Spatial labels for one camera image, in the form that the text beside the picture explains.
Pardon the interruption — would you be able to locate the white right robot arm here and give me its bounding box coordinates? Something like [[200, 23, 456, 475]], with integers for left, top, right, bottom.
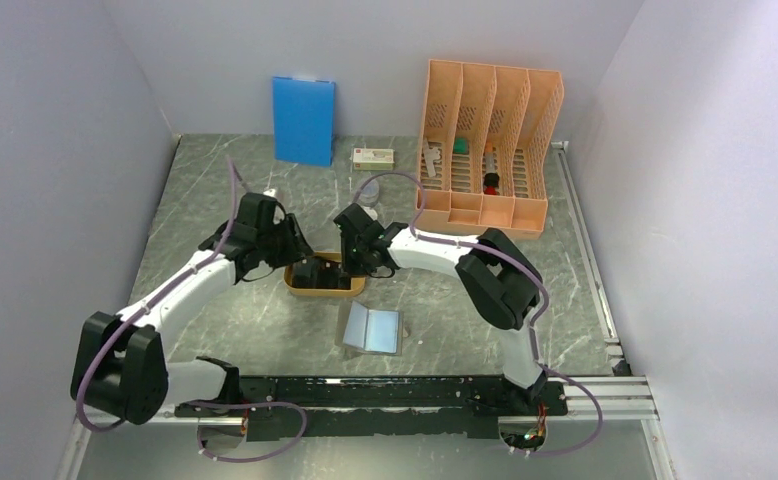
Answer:
[[334, 204, 550, 414]]

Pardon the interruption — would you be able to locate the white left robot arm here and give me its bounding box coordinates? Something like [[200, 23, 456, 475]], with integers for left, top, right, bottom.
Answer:
[[70, 190, 313, 429]]

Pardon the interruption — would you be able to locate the stack of black cards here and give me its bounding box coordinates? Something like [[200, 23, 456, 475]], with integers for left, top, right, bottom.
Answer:
[[290, 257, 351, 290]]

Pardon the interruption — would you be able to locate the orange oval plastic tray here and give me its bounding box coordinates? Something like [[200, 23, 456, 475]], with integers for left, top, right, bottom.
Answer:
[[283, 252, 365, 298]]

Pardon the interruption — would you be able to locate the clear round plastic jar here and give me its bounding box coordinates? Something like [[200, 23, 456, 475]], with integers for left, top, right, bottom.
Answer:
[[358, 180, 380, 207]]

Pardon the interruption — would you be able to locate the small green white carton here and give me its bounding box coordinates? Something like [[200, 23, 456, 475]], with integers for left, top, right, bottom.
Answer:
[[351, 148, 395, 171]]

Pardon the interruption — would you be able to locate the blue upright box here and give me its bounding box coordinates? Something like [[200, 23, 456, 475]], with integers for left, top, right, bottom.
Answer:
[[272, 76, 336, 167]]

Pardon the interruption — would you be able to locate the green eraser block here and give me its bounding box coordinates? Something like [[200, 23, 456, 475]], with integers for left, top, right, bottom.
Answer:
[[453, 137, 470, 155]]

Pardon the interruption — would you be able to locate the black red stamp knob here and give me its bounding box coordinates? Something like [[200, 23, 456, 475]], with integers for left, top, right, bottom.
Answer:
[[483, 172, 500, 195]]

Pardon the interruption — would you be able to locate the orange grey utility knife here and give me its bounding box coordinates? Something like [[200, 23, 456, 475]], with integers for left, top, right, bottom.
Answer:
[[484, 142, 497, 174]]

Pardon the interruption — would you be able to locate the peach desk file organizer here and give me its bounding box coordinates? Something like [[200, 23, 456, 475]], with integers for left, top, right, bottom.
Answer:
[[415, 59, 565, 240]]

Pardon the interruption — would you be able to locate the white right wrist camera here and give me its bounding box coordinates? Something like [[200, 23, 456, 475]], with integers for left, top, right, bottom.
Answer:
[[362, 207, 379, 222]]

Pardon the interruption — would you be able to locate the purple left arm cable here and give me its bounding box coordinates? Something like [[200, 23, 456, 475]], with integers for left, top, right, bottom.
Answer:
[[74, 156, 309, 464]]

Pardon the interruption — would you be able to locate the grey metal bracket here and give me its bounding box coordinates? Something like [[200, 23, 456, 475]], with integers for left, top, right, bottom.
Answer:
[[422, 138, 442, 178]]

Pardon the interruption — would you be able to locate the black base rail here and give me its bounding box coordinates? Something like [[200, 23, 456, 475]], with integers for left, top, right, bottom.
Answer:
[[174, 375, 568, 442]]

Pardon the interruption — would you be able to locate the aluminium frame rail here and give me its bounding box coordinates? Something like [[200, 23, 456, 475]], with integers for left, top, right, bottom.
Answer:
[[54, 374, 678, 480]]

